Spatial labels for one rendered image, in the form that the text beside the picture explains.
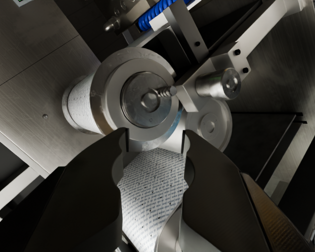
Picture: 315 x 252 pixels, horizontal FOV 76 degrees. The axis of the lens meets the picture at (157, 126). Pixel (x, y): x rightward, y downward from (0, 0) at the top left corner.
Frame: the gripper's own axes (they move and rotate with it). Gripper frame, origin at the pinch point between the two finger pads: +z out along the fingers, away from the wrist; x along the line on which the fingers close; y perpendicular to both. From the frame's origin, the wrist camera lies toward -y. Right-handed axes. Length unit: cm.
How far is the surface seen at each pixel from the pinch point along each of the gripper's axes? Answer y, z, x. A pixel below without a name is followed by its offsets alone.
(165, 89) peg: 1.9, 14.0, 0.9
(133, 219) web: 28.2, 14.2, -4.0
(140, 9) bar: -7.3, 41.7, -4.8
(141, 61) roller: -1.0, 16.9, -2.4
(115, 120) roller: 5.5, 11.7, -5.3
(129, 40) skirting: 21, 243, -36
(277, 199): 53, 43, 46
